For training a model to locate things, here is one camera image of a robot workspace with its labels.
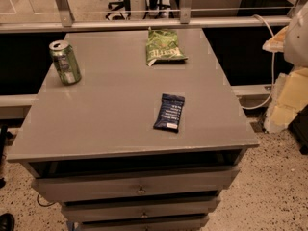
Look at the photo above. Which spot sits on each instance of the dark blue rxbar wrapper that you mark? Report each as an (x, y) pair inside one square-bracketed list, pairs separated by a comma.
[(170, 113)]

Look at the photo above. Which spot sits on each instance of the grey drawer cabinet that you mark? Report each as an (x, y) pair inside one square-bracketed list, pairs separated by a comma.
[(104, 123)]

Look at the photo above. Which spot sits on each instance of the grey drawer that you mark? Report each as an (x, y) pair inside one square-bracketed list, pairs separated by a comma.
[(197, 204), (181, 180), (179, 223)]

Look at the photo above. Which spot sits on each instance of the black office chair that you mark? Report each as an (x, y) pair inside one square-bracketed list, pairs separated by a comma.
[(117, 0)]

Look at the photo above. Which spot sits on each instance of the top grey drawer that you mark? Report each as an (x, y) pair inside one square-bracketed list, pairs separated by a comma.
[(181, 180)]

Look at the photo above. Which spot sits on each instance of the bottom grey drawer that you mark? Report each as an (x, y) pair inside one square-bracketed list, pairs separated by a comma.
[(179, 223)]

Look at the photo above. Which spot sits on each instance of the black shoe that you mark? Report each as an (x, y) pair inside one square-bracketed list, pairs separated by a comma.
[(6, 222)]

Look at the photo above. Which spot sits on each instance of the middle grey drawer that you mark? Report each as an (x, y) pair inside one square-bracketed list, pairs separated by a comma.
[(197, 204)]

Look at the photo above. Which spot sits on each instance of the grey metal railing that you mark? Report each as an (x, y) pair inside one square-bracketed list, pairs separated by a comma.
[(26, 16)]

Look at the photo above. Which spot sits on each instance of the green soda can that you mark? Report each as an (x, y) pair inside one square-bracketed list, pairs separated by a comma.
[(65, 62)]

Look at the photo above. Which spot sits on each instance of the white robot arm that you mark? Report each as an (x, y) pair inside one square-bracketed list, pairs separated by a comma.
[(290, 91)]

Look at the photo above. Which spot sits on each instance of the green jalapeno chip bag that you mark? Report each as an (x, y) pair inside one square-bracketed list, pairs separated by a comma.
[(163, 46)]

